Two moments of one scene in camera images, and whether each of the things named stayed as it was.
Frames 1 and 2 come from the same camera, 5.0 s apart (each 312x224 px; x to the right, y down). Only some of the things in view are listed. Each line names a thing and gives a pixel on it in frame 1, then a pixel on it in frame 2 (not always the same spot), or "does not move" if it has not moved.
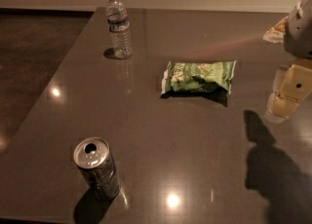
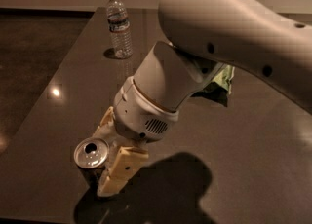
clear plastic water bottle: (119, 27) does not move
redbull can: (93, 155) does not move
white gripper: (299, 31) → (138, 115)
